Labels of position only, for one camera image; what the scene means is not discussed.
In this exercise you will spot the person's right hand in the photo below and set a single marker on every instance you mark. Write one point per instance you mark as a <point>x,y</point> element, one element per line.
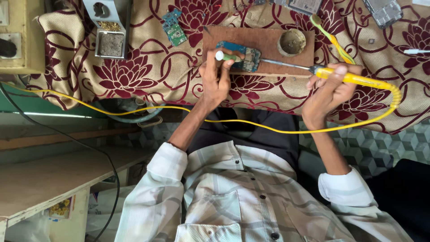
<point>324,100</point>

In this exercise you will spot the person's left hand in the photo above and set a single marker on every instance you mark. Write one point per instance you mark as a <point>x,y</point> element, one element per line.
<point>212,84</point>

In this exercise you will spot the green pen with white cap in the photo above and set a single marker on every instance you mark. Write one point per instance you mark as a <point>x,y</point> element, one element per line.
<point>231,57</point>

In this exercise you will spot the yellow soldering iron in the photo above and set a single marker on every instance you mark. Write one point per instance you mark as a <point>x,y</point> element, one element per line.
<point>362,80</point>

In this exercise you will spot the blue phone circuit board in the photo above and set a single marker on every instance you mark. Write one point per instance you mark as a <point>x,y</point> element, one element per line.
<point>250,58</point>

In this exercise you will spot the green yellow toothbrush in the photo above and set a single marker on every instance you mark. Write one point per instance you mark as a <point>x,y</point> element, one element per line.
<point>332,40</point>

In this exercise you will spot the brown wooden work board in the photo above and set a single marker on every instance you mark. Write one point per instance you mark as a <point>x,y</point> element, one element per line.
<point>258,40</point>

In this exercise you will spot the green circuit board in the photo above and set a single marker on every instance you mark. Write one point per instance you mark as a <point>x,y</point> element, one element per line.
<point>174,32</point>

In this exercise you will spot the round flux tin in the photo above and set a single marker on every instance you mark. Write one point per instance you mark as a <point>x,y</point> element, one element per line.
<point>291,42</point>

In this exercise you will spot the beige maroon floral cloth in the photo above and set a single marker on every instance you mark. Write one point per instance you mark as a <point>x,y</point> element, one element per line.
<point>144,70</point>

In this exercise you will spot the person's dark trousers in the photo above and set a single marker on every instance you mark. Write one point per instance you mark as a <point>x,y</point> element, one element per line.
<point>262,137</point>

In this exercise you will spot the phone part with battery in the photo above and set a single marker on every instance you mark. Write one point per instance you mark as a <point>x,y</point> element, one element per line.
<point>302,5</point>

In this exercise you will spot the white thin tool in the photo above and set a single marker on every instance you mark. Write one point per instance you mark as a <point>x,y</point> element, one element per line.
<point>416,51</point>

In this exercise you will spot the metal soldering iron stand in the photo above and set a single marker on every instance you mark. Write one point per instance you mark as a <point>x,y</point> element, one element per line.
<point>111,43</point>

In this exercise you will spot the person's checked shirt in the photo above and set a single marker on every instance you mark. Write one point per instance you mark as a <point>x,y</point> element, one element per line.
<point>235,201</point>

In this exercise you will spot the white plastic bag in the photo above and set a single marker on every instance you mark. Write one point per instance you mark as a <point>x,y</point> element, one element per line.
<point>104,208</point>

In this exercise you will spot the wooden switchboard box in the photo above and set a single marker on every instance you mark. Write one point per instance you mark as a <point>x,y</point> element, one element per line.
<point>32,37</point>

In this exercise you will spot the wooden bench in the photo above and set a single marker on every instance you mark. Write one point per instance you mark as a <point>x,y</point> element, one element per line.
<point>50,178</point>

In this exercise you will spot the yellow printed packet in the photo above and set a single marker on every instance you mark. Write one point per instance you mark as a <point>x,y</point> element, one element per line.
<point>60,207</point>

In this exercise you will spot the black plug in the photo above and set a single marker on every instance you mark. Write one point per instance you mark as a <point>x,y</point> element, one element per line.
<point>6,47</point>

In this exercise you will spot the grey phone frame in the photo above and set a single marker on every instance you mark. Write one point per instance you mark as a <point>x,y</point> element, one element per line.
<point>383,11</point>

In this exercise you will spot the white wall socket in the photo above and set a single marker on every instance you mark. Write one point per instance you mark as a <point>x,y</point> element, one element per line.
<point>18,38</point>

